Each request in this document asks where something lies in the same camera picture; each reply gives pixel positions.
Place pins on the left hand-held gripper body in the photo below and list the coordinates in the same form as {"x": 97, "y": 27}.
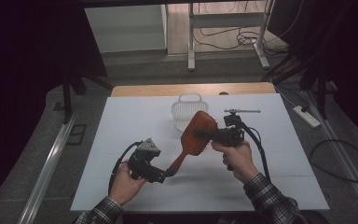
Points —
{"x": 143, "y": 158}

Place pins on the dark floor plate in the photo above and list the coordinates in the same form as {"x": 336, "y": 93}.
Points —
{"x": 76, "y": 134}

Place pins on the black stand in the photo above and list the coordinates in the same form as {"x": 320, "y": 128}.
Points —
{"x": 321, "y": 90}
{"x": 66, "y": 96}

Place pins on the person's left hand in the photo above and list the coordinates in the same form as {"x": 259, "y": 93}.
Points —
{"x": 124, "y": 186}

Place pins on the white cabinet panel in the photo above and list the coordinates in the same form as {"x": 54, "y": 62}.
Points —
{"x": 127, "y": 28}

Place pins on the person's right hand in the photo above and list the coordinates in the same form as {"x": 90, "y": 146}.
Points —
{"x": 239, "y": 161}

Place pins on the white desk frame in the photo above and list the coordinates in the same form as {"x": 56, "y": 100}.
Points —
{"x": 227, "y": 20}

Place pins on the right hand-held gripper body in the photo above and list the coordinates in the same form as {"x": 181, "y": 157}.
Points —
{"x": 230, "y": 135}

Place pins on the white table board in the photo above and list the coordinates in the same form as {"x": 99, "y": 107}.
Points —
{"x": 292, "y": 149}

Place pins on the wooden table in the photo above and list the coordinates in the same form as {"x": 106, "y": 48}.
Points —
{"x": 155, "y": 90}

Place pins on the aluminium rail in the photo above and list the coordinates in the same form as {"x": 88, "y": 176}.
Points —
{"x": 48, "y": 174}
{"x": 345, "y": 149}

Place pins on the black plug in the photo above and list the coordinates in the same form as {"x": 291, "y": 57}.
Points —
{"x": 305, "y": 108}

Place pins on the white plastic basket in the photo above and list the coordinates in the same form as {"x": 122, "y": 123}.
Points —
{"x": 181, "y": 112}

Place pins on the white power strip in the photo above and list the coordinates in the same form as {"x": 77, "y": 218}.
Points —
{"x": 307, "y": 117}

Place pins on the wooden hairbrush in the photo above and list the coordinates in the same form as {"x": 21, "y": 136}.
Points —
{"x": 195, "y": 137}

